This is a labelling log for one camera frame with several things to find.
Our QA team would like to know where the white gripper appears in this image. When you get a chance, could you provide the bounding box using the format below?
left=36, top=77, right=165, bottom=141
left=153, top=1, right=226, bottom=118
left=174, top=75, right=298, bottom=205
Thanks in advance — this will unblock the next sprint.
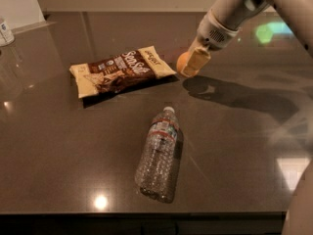
left=181, top=9, right=240, bottom=77

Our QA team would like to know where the clear plastic water bottle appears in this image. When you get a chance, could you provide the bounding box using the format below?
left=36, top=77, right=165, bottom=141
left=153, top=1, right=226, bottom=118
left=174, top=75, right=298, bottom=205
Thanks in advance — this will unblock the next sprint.
left=135, top=107, right=179, bottom=203

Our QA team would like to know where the white container at left edge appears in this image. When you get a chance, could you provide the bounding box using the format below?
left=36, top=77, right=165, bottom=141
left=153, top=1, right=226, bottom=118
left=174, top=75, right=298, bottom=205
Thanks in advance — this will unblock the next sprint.
left=0, top=18, right=15, bottom=46

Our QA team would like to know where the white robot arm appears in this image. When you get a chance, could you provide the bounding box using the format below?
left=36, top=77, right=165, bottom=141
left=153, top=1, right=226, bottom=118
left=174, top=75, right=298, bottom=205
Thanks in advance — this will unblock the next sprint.
left=177, top=0, right=313, bottom=77

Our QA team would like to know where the orange fruit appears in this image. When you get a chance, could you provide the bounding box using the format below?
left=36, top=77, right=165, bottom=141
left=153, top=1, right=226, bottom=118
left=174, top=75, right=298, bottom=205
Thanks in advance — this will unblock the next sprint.
left=176, top=52, right=189, bottom=73

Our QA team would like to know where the brown sea salt chip bag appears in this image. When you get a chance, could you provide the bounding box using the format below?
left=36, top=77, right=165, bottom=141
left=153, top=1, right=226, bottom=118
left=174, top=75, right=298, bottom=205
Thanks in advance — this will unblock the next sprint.
left=69, top=46, right=175, bottom=98

